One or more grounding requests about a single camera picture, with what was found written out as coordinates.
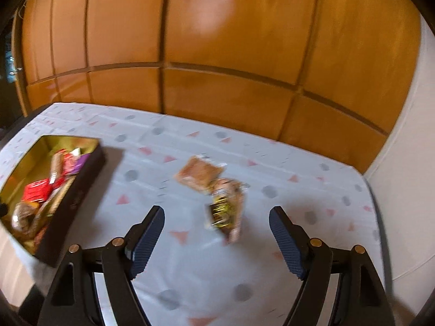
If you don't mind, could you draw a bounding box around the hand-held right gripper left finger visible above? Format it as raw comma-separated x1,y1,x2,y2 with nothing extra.
37,205,166,326

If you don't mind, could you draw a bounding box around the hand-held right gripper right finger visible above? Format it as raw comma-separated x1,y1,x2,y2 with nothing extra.
269,206,396,326

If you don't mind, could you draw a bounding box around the gold and black snack packet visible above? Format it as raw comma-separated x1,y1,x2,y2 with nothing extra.
206,177,250,244

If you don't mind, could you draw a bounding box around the gold-lined tin box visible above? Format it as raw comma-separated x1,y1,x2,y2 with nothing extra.
0,135,106,267

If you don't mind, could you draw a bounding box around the purple snack packet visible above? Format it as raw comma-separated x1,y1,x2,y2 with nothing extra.
75,154,92,174

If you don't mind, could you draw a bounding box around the cracker packet with green edge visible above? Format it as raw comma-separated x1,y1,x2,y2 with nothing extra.
50,151,68,182

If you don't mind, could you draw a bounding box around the printed tablecloth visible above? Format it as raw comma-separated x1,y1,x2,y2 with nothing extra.
0,102,383,326

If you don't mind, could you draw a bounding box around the orange-brown snack packet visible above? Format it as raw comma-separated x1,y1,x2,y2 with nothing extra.
174,155,226,195

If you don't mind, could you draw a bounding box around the red and white snack packet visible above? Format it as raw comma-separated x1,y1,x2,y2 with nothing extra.
64,149,82,174

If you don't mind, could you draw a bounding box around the brown round snack packet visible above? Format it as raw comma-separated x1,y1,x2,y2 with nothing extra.
11,202,42,236

